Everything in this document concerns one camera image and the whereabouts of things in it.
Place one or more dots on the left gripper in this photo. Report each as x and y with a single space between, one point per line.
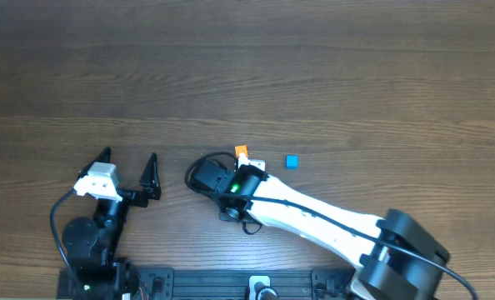
133 196

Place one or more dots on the orange cube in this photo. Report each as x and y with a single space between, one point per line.
241 150

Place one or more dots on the blue cube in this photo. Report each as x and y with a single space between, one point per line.
292 161

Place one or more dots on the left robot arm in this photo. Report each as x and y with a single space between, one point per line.
81 239

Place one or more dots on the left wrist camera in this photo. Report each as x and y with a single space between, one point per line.
99 181

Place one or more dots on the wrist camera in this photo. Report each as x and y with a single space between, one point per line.
256 164
99 181

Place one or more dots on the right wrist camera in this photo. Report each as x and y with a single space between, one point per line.
256 164

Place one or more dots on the mounting rail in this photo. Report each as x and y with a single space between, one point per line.
214 285

